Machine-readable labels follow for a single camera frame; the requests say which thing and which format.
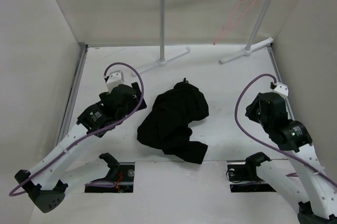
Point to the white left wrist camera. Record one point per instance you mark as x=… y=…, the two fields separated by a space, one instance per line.
x=113 y=79

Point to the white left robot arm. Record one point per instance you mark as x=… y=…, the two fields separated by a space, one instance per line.
x=50 y=180

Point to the aluminium frame rail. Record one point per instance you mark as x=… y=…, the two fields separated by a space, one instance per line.
x=279 y=78
x=73 y=93

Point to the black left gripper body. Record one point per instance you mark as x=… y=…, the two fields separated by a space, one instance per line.
x=130 y=110

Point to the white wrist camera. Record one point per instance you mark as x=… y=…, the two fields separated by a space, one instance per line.
x=280 y=88
x=113 y=79

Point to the pink wire hanger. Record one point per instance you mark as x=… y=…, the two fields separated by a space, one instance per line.
x=238 y=13

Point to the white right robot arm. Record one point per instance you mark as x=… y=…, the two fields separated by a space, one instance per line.
x=313 y=198

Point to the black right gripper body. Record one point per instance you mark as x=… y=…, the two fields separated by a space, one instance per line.
x=254 y=113

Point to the white clothes rack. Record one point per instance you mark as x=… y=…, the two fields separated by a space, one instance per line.
x=199 y=21

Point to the black trousers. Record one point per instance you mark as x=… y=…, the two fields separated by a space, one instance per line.
x=166 y=127

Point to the right aluminium frame rail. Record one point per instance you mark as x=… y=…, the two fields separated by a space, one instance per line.
x=279 y=78

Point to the left aluminium frame rail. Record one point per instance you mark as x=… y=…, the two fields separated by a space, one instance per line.
x=73 y=93

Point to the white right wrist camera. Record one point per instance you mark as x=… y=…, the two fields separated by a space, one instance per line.
x=280 y=88

